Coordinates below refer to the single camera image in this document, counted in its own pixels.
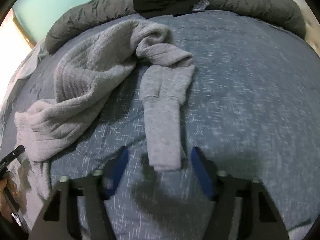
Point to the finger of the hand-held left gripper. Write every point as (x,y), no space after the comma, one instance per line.
(18,150)

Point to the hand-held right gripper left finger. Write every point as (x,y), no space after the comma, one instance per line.
(117,170)

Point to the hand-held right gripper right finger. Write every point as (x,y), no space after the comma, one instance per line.
(202,175)

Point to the grey knit sweater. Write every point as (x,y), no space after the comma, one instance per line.
(87,67)

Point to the person's left hand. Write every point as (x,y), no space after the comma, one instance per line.
(3,195)

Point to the pale grey blanket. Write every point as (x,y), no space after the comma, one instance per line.
(15,92)

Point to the blue bed sheet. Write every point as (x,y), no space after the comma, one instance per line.
(250,92)

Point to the pink curtain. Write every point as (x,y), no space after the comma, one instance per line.
(12,37)

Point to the pale lilac cloth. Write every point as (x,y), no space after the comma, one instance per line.
(201,5)

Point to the dark grey rolled duvet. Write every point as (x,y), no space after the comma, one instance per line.
(250,2)

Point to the wooden window frame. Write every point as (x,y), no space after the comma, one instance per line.
(25,32)

